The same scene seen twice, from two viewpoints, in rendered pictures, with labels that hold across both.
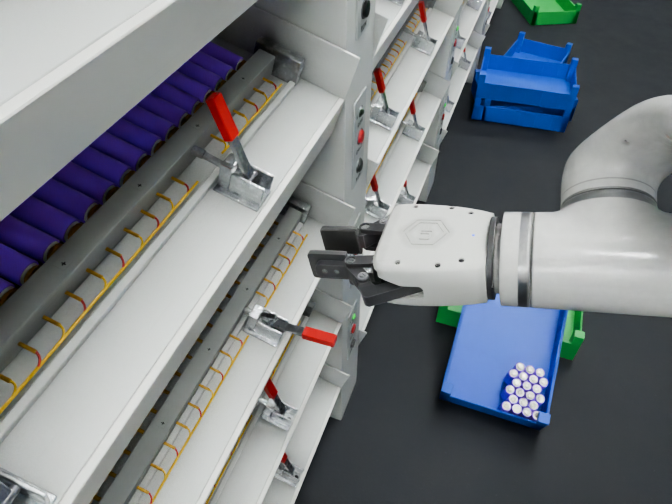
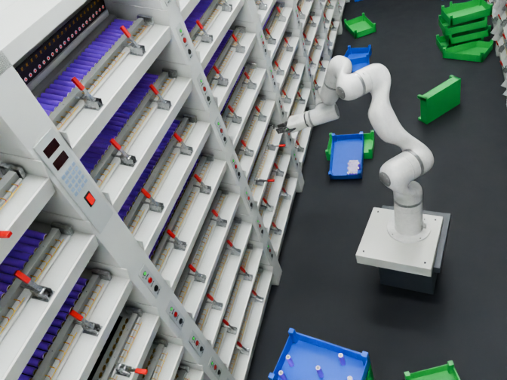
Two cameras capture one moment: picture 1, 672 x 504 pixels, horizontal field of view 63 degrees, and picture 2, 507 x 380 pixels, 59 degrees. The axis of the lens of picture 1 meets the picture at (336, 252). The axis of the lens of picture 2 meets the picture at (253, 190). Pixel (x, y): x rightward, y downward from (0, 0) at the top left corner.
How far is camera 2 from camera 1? 186 cm
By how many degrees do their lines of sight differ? 8
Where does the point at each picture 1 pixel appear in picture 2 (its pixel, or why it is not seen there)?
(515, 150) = not seen: hidden behind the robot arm
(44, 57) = (247, 106)
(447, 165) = not seen: hidden behind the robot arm
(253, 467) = (277, 183)
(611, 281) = (321, 116)
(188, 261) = (258, 130)
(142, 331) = (256, 138)
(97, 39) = (250, 103)
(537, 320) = (356, 148)
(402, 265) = (290, 124)
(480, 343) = (340, 160)
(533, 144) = not seen: hidden behind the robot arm
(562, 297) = (316, 121)
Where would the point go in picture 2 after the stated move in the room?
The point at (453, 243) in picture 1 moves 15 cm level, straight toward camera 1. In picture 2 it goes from (299, 118) to (294, 137)
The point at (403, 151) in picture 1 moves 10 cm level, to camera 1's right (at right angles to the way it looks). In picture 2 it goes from (299, 108) to (314, 104)
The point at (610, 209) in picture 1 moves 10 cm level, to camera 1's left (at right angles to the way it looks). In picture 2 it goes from (320, 105) to (300, 111)
